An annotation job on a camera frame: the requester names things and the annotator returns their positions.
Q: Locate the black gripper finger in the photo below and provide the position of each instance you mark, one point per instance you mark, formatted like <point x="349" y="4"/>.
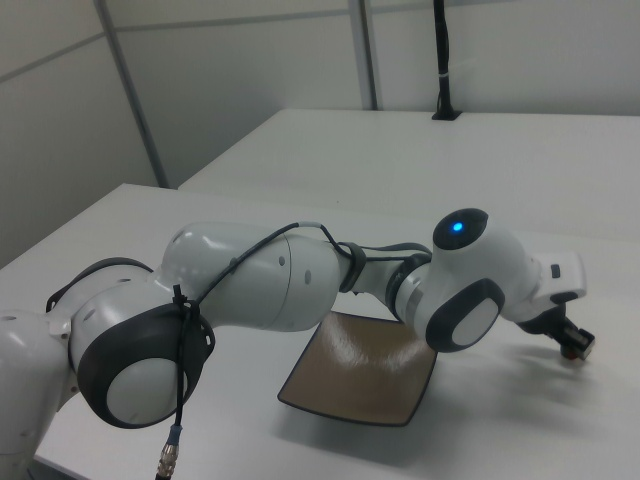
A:
<point x="577" y="341"/>

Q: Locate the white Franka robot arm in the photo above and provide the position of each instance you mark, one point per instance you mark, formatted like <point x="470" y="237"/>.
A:
<point x="250" y="280"/>

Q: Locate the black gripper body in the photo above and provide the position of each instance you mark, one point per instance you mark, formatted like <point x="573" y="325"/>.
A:
<point x="545" y="322"/>

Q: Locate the square brown ceramic plate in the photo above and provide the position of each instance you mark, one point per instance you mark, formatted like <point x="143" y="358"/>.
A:
<point x="355" y="380"/>

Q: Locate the grey partition frame post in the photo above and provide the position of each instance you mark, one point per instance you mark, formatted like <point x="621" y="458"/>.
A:
<point x="364" y="55"/>
<point x="135" y="95"/>

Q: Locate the white neighbouring table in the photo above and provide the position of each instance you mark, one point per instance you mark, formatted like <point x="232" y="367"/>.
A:
<point x="350" y="160"/>

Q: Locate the red toy strawberry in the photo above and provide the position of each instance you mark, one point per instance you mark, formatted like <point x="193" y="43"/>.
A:
<point x="568" y="356"/>

